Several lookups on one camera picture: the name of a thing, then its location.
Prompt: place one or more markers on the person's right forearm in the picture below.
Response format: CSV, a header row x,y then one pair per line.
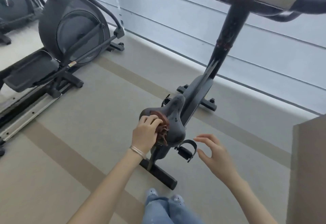
x,y
244,198

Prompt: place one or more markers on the person's right hand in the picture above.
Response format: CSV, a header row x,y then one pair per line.
x,y
219,159

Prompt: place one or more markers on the blue jeans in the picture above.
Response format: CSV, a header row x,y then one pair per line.
x,y
165,212

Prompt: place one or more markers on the brown cleaning cloth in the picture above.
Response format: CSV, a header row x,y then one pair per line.
x,y
163,129

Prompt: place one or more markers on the person's left hand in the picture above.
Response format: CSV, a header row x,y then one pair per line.
x,y
142,136

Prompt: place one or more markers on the black elliptical trainer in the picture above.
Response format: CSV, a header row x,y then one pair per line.
x,y
76,27
12,5

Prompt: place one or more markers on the black bike saddle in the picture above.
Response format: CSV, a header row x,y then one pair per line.
x,y
175,119

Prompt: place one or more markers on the black exercise bike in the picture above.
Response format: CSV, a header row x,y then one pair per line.
x,y
200,89

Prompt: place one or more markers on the person's right thumb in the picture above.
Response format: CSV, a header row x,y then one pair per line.
x,y
203,154

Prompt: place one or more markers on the person's left forearm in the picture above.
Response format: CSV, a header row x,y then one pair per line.
x,y
112,188

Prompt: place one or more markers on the person's left thumb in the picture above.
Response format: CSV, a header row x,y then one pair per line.
x,y
155,136

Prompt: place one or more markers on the light blue shoe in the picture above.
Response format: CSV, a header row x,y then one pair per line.
x,y
152,192
177,199

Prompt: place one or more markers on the brown wooden cabinet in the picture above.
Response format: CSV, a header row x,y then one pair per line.
x,y
308,175

